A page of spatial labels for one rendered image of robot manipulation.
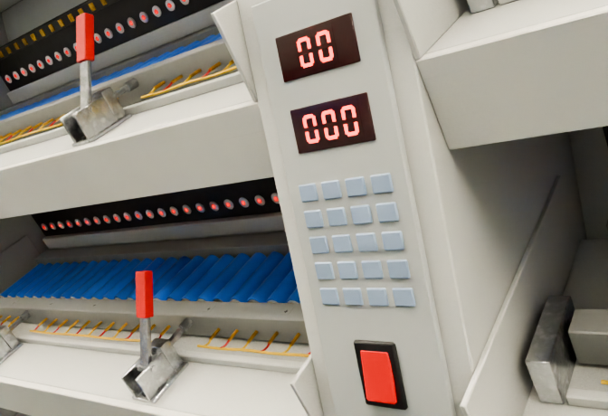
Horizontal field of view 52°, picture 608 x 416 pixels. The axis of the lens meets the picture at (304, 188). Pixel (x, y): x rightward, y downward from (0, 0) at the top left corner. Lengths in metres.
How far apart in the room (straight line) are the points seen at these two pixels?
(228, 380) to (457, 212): 0.24
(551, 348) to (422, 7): 0.17
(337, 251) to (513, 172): 0.11
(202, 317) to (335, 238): 0.22
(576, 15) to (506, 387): 0.17
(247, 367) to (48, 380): 0.22
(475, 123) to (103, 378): 0.39
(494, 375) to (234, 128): 0.18
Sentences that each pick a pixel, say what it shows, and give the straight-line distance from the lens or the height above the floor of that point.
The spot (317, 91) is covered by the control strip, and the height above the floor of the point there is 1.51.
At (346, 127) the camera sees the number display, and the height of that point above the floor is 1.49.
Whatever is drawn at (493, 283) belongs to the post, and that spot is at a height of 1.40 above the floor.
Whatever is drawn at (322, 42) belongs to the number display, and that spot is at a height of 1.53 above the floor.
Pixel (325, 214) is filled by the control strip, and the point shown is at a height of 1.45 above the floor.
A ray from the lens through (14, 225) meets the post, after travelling 0.92.
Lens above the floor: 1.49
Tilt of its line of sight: 5 degrees down
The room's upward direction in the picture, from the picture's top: 12 degrees counter-clockwise
